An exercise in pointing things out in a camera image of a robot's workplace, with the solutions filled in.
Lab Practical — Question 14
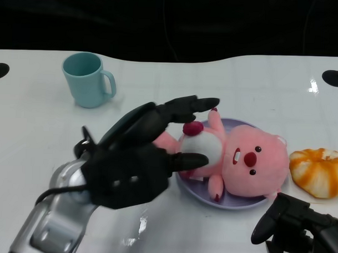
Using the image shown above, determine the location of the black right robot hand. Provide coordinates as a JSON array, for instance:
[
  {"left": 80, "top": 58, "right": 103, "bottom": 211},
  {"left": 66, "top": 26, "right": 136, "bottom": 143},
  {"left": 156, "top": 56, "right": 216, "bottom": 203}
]
[{"left": 250, "top": 191, "right": 338, "bottom": 253}]

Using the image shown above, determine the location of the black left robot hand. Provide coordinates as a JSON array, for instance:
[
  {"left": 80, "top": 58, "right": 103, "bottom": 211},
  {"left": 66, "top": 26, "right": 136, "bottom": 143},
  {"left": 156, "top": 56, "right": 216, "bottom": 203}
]
[{"left": 79, "top": 92, "right": 221, "bottom": 214}]

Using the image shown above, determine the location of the pink plush pig doll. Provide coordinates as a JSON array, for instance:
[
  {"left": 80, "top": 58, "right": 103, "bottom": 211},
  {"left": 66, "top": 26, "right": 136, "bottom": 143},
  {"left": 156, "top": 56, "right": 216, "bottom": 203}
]
[{"left": 149, "top": 105, "right": 292, "bottom": 205}]

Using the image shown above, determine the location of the lavender plastic plate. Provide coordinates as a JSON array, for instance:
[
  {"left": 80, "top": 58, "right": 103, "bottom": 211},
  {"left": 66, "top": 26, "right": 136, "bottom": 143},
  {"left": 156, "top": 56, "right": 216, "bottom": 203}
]
[{"left": 173, "top": 116, "right": 294, "bottom": 212}]

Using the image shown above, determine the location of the orange striped bread bun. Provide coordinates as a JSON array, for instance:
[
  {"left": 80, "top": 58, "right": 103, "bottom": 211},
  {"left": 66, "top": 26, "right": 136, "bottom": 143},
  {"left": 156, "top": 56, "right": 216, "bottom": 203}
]
[{"left": 287, "top": 147, "right": 338, "bottom": 200}]

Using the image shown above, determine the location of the teal plastic mug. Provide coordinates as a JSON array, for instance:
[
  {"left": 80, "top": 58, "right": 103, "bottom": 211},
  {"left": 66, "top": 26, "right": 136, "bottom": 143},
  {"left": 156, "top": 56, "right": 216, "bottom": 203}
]
[{"left": 60, "top": 51, "right": 118, "bottom": 110}]

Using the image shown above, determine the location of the black backdrop cloth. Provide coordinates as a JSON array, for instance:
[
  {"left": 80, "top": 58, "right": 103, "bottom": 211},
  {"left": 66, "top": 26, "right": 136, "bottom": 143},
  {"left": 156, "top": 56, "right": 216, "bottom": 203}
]
[{"left": 0, "top": 0, "right": 338, "bottom": 69}]

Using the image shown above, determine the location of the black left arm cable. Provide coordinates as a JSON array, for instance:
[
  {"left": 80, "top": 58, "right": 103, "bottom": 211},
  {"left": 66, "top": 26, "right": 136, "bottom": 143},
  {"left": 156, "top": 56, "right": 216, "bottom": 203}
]
[{"left": 35, "top": 124, "right": 96, "bottom": 208}]

